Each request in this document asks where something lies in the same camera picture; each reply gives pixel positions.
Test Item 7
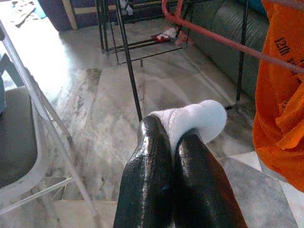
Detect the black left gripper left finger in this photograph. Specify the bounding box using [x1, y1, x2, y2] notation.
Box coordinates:
[113, 115, 176, 228]

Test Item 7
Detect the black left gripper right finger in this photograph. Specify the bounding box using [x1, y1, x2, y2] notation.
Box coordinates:
[172, 133, 249, 228]

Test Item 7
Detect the white garment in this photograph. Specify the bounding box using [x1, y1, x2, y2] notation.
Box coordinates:
[149, 99, 228, 153]

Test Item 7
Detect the pink clothes hanger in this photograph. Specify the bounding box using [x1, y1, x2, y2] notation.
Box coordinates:
[161, 0, 304, 76]

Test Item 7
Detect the black metal drying rack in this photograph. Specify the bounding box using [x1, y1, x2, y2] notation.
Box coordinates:
[95, 0, 250, 122]

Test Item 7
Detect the orange shirt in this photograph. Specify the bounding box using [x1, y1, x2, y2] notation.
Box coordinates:
[252, 0, 304, 193]

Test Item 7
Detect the white folding chair dark seat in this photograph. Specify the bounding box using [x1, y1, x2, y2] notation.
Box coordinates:
[0, 20, 100, 228]

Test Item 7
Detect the red and white slipper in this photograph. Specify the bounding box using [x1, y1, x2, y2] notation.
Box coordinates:
[151, 28, 178, 44]

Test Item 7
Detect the green leather sofa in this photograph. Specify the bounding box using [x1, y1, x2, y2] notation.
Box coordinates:
[189, 0, 271, 102]

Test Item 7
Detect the purple armchair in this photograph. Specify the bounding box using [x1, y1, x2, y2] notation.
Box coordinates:
[38, 0, 102, 31]

